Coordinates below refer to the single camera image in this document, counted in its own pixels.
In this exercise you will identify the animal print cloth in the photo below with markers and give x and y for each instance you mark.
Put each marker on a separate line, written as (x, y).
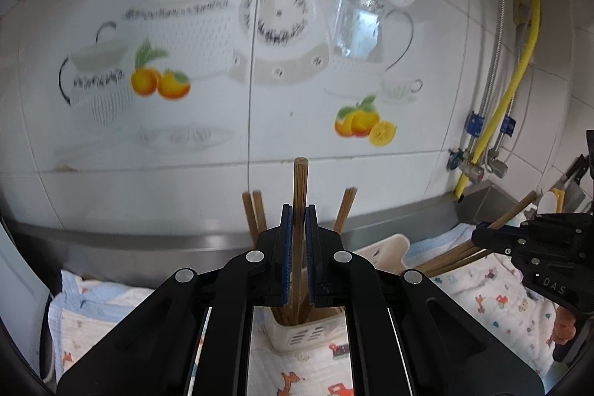
(487, 308)

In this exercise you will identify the cream plastic utensil holder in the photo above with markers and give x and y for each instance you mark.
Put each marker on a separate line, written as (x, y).
(301, 338)

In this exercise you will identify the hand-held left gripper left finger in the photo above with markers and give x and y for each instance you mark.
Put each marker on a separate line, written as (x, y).
(287, 257)

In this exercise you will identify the metal angle valve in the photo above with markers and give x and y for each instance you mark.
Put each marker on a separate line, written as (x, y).
(496, 164)

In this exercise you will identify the white kitchen appliance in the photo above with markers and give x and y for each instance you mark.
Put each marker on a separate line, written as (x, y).
(18, 275)

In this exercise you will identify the person's right hand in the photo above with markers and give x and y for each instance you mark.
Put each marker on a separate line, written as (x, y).
(564, 328)

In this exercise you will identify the yellow plastic utensil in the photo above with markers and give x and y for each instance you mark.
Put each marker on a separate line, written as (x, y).
(559, 199)

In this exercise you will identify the white plastic utensil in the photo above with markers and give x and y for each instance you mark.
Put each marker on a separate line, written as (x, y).
(547, 203)

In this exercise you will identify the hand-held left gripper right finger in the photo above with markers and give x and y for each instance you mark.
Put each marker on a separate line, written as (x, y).
(311, 257)

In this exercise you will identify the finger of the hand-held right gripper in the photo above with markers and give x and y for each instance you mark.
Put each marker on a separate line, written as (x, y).
(496, 238)

